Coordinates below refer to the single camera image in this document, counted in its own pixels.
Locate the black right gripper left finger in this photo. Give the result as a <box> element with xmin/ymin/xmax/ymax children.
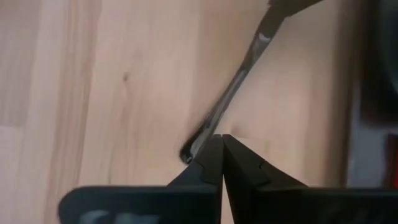
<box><xmin>58</xmin><ymin>134</ymin><xmax>225</xmax><ymax>224</ymax></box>

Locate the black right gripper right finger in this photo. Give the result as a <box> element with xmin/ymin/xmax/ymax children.
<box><xmin>222</xmin><ymin>134</ymin><xmax>398</xmax><ymax>224</ymax></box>

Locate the brown plastic tray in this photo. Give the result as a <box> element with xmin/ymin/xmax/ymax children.
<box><xmin>348</xmin><ymin>0</ymin><xmax>398</xmax><ymax>190</ymax></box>

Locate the dark metal knife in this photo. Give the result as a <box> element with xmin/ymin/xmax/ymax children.
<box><xmin>179</xmin><ymin>0</ymin><xmax>324</xmax><ymax>165</ymax></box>

